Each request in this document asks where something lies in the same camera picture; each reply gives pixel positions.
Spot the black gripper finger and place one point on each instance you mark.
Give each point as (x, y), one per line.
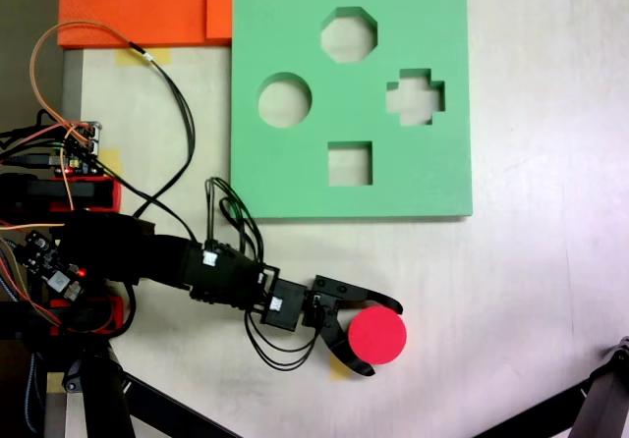
(336, 344)
(378, 299)

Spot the red cylinder block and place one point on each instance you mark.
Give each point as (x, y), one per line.
(377, 335)

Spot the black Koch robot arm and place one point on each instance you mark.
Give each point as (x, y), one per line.
(162, 261)

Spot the yellow masking tape piece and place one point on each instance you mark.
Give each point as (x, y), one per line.
(336, 374)
(55, 381)
(113, 158)
(162, 57)

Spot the circuit board with terminals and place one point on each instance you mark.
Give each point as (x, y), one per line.
(83, 160)

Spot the large orange foam block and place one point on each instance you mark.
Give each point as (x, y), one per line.
(123, 6)

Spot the black tripod strut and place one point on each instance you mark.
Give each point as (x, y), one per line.
(172, 413)
(540, 411)

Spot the red base clamp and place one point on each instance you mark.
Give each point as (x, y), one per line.
(117, 310)
(116, 195)

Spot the green shape sorter board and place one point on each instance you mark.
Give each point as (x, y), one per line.
(295, 187)

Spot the black driver circuit board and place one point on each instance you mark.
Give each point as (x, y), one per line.
(41, 254)

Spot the black tripod leg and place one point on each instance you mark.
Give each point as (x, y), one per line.
(609, 399)
(105, 399)

